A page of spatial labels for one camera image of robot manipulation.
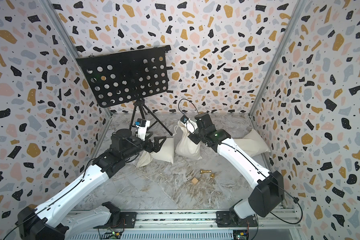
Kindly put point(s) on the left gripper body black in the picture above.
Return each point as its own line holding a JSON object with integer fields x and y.
{"x": 137, "y": 146}

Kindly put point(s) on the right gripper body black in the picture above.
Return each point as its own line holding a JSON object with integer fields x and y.
{"x": 197, "y": 136}

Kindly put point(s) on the cream soil bag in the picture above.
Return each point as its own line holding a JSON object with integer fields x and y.
{"x": 253, "y": 144}
{"x": 186, "y": 148}
{"x": 165, "y": 154}

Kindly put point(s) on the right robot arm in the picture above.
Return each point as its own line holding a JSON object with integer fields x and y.
{"x": 268, "y": 187}

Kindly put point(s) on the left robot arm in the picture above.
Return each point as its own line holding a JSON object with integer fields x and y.
{"x": 50, "y": 220}

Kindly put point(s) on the brass fitting rear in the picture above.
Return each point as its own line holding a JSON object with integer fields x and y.
{"x": 205, "y": 171}

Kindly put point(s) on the small wooden cube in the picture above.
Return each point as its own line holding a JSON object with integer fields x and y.
{"x": 194, "y": 181}

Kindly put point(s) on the black perforated music stand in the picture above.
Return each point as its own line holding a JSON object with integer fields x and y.
{"x": 125, "y": 77}

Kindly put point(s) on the left circuit board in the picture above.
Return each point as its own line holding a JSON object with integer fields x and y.
{"x": 111, "y": 236}

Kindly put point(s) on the circuit board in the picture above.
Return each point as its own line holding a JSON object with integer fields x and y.
{"x": 111, "y": 236}
{"x": 240, "y": 235}

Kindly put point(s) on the right circuit board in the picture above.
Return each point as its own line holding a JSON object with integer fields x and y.
{"x": 240, "y": 235}

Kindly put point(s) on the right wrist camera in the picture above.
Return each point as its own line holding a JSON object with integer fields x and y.
{"x": 186, "y": 121}

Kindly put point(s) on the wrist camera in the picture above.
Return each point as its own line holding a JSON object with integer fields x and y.
{"x": 142, "y": 126}
{"x": 186, "y": 121}

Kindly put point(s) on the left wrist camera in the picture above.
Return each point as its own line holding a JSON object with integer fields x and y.
{"x": 142, "y": 126}

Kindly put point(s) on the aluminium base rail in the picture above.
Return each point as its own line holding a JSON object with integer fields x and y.
{"x": 192, "y": 225}

